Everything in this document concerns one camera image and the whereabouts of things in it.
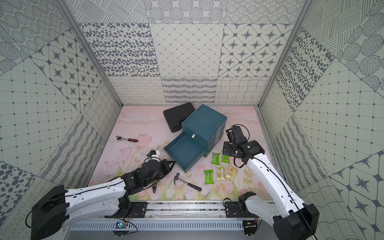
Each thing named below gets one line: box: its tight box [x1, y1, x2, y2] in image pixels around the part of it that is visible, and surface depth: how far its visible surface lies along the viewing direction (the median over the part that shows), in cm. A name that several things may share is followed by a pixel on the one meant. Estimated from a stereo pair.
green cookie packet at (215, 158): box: [211, 152, 221, 165], surface depth 93 cm
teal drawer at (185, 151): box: [163, 132, 208, 174], surface depth 89 cm
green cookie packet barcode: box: [221, 155, 230, 164], surface depth 92 cm
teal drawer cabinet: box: [166, 103, 228, 173], surface depth 87 cm
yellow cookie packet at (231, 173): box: [225, 166, 237, 181], surface depth 87 cm
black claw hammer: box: [173, 172, 202, 192], surface depth 84 cm
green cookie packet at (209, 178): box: [204, 169, 214, 185], surface depth 86 cm
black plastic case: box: [163, 102, 196, 133], surface depth 113 cm
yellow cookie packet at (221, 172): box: [216, 165, 226, 181], surface depth 88 cm
